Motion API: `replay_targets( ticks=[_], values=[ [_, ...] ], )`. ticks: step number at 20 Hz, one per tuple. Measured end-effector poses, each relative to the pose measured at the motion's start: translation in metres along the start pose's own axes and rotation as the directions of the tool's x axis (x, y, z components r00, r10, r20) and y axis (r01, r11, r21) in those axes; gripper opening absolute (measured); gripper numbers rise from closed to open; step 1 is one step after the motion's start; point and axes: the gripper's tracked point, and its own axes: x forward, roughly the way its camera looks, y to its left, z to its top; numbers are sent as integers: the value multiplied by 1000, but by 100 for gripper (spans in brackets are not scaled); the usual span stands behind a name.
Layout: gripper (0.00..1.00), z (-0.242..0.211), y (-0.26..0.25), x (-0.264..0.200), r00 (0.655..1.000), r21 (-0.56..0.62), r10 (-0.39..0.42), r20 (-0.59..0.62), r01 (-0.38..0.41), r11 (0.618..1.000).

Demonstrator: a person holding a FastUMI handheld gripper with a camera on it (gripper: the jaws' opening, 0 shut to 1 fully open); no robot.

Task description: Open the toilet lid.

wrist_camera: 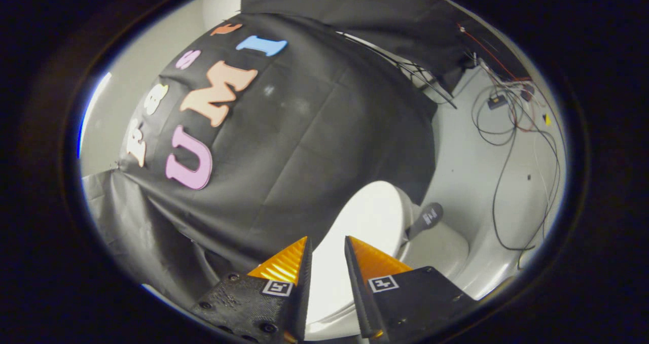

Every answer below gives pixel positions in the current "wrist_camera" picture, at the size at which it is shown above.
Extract black handle with white print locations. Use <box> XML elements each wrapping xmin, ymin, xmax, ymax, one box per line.
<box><xmin>405</xmin><ymin>202</ymin><xmax>445</xmax><ymax>242</ymax></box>

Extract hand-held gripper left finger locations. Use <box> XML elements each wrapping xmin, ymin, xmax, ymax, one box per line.
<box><xmin>190</xmin><ymin>236</ymin><xmax>313</xmax><ymax>343</ymax></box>

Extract red cable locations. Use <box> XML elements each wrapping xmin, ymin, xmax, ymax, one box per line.
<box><xmin>456</xmin><ymin>23</ymin><xmax>537</xmax><ymax>132</ymax></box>

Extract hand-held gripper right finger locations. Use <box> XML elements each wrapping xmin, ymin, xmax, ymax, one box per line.
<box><xmin>344</xmin><ymin>235</ymin><xmax>479</xmax><ymax>342</ymax></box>

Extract thin black stand rods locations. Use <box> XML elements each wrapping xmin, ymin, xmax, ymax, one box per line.
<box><xmin>339</xmin><ymin>31</ymin><xmax>458</xmax><ymax>110</ymax></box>

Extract black cable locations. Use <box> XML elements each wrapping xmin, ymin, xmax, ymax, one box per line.
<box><xmin>471</xmin><ymin>65</ymin><xmax>564</xmax><ymax>269</ymax></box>

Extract black backdrop cloth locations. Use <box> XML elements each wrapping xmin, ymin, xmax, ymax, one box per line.
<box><xmin>118</xmin><ymin>12</ymin><xmax>438</xmax><ymax>273</ymax></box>

